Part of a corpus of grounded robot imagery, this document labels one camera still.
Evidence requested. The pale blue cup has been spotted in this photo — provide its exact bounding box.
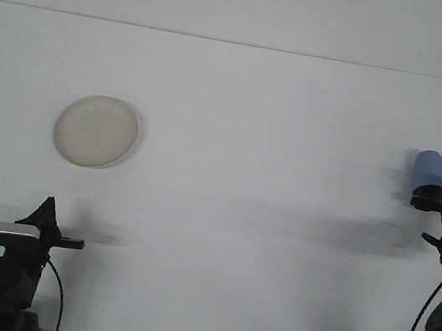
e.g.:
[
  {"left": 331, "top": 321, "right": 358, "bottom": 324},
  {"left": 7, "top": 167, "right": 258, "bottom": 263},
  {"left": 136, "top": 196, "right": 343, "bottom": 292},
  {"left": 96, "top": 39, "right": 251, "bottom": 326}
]
[{"left": 408, "top": 147, "right": 442, "bottom": 199}]

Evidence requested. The pale round plate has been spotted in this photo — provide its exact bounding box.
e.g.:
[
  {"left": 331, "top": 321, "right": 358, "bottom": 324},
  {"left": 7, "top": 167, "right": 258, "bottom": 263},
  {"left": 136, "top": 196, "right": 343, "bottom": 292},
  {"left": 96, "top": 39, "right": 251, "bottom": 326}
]
[{"left": 48, "top": 88, "right": 144, "bottom": 177}]

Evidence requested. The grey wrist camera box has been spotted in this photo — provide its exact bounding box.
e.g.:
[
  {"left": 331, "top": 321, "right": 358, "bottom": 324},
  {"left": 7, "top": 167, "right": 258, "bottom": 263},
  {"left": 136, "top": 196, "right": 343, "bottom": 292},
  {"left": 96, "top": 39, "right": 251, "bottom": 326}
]
[{"left": 0, "top": 220, "right": 45, "bottom": 252}]

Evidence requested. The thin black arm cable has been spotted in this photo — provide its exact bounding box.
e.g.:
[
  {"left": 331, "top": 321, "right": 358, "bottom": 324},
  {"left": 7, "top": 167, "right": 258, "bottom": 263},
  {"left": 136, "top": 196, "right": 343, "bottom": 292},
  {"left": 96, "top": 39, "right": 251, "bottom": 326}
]
[
  {"left": 32, "top": 255, "right": 73, "bottom": 331},
  {"left": 408, "top": 260, "right": 442, "bottom": 331}
]

